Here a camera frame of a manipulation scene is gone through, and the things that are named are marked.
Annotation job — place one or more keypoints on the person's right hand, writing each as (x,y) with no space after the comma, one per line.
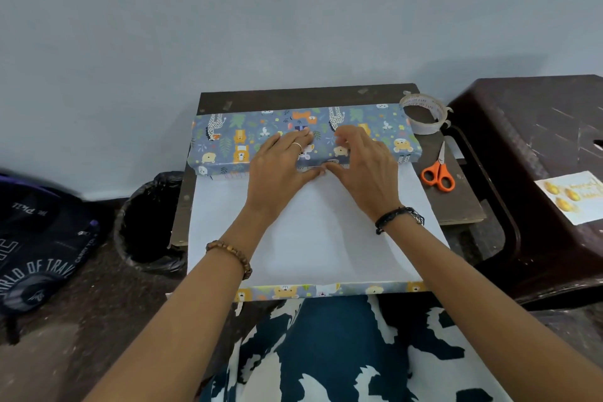
(370,175)

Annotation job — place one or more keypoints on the person's left hand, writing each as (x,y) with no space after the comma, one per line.
(275,175)

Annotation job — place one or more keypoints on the clear tape roll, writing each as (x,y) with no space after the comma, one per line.
(426,126)

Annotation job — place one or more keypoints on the blue animal-print wrapping paper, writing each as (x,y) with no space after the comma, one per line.
(320,237)

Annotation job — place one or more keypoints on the white card with gold stickers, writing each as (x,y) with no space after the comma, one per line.
(579,201)

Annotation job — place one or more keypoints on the person's right forearm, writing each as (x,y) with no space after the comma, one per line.
(490,312)

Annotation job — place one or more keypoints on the person's left forearm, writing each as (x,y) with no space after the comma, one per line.
(179,321)

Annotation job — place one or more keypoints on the small brown wooden table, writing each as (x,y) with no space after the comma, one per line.
(292,98)

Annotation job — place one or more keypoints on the black trash bin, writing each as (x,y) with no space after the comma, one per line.
(146,222)

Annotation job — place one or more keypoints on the brown plastic stool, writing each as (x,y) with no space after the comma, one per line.
(518,133)

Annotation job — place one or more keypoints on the teal white patterned trousers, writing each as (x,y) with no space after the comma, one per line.
(339,354)

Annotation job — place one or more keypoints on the black purple backpack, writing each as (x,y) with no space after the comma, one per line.
(37,246)

